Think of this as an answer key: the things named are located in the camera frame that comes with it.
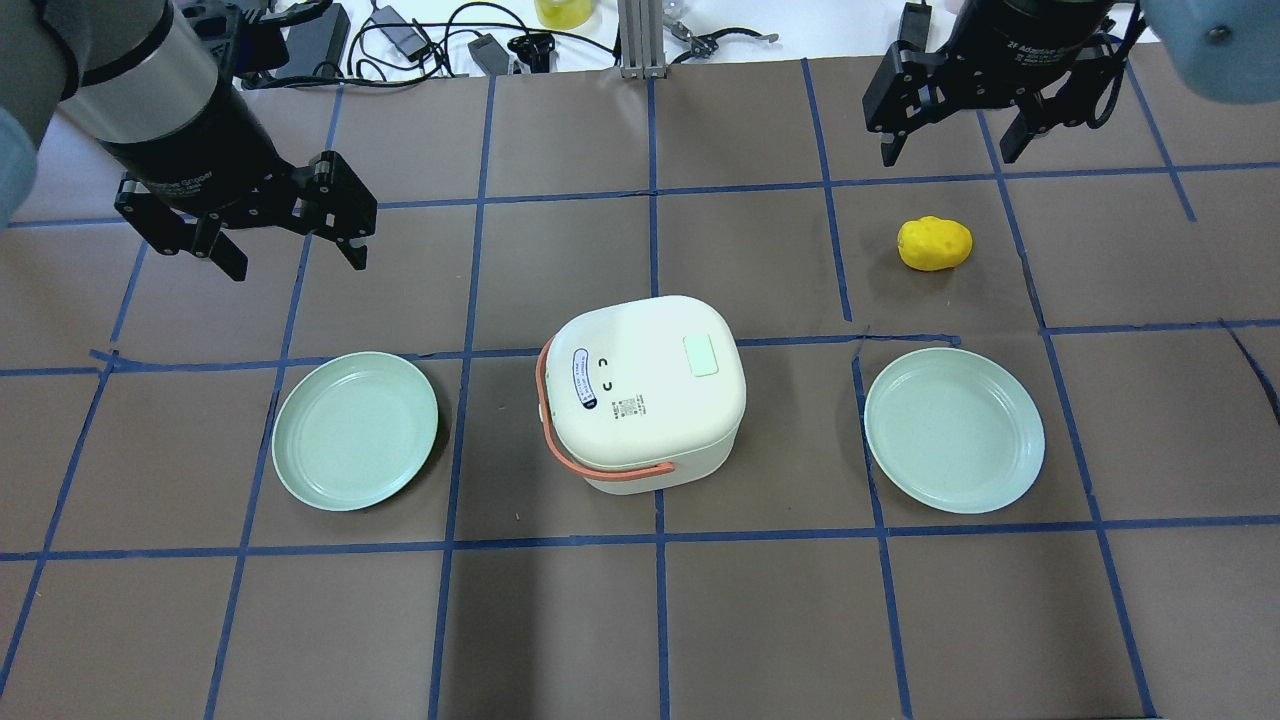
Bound black cable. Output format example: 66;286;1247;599
239;0;621;91

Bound black power adapter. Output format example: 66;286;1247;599
467;35;513;76

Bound green plate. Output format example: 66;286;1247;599
271;351;440;512
864;347;1046;515

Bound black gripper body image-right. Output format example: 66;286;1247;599
945;1;1114;101

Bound aluminium profile post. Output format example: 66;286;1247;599
617;0;668;79

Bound black box device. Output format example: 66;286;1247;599
271;4;349;79

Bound right green plate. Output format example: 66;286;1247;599
864;347;1046;515

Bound metal pliers tool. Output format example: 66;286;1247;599
663;18;780;65

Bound white rice cooker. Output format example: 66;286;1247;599
535;295;748;496

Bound yellow cup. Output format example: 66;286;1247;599
532;0;594;31

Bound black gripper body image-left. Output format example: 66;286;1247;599
102;85;301;225

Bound yellow potato toy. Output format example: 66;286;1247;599
896;217;974;272

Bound left green plate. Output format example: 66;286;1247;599
271;351;440;512

